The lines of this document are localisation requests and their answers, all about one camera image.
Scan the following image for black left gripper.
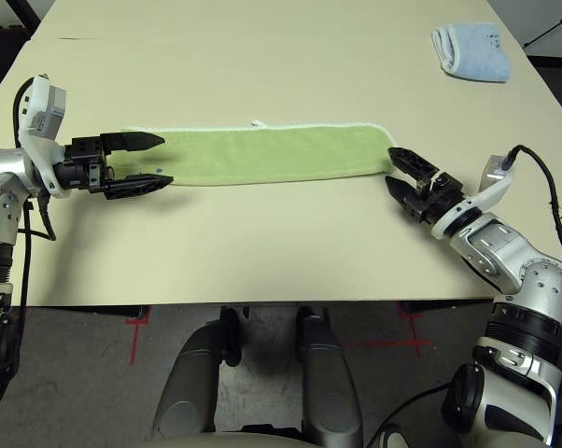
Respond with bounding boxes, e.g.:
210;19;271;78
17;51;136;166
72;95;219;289
54;131;175;201

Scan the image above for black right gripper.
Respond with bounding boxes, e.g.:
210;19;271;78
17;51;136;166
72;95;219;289
384;147;471;228

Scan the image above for green towel white trim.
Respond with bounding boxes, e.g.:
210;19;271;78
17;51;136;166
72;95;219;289
119;119;399;187

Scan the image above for folded light blue towel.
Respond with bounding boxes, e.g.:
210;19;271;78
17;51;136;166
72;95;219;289
430;21;513;84

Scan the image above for red floor tape mark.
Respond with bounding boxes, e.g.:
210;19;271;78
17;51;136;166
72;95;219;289
125;307;152;366
344;302;435;358

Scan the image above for black foam floor mat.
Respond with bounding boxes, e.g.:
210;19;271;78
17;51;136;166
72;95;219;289
0;22;30;111

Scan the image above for thin black bar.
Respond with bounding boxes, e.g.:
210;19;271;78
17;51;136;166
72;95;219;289
523;16;562;50

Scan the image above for grey robot right leg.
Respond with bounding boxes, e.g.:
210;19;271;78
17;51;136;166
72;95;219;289
295;305;364;448

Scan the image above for grey robot leg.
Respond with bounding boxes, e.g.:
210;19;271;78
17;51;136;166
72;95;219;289
152;305;243;442
295;305;364;448

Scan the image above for grey robot left leg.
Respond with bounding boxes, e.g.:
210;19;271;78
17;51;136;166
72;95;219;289
152;305;243;442

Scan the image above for grey robot pelvis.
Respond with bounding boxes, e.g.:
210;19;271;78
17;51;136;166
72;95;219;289
135;427;319;448

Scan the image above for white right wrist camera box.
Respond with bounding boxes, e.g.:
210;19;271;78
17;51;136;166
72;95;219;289
432;151;515;239

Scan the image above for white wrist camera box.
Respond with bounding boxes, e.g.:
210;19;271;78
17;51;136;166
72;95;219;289
17;73;72;201
432;151;515;239

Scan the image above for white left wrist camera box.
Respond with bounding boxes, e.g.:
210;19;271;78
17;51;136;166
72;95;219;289
17;73;72;201

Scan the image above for black left camera cable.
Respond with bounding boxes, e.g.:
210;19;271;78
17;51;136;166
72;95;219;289
12;76;58;337

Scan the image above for black camera cable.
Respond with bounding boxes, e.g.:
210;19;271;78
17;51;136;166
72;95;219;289
362;144;562;448
12;76;58;337

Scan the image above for black right camera cable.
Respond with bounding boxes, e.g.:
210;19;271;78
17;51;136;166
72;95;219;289
362;144;562;448

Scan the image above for beige side table black frame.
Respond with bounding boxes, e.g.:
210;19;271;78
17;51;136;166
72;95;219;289
7;0;43;29

